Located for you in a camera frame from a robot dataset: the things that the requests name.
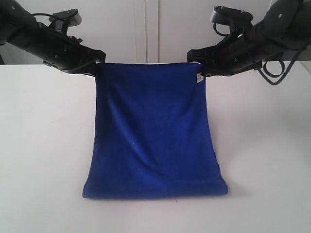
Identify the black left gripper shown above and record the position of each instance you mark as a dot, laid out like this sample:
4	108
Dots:
58	50

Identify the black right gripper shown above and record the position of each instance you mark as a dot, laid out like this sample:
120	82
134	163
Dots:
244	48

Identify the blue towel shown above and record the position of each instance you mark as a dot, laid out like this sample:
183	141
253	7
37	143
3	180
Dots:
152	137

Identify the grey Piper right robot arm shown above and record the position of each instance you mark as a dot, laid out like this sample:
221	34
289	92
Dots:
298	12

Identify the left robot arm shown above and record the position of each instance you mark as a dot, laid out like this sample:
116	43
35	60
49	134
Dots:
13	16

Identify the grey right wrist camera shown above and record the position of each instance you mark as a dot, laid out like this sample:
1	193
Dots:
226	16

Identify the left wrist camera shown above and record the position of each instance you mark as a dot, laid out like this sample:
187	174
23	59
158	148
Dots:
61	21

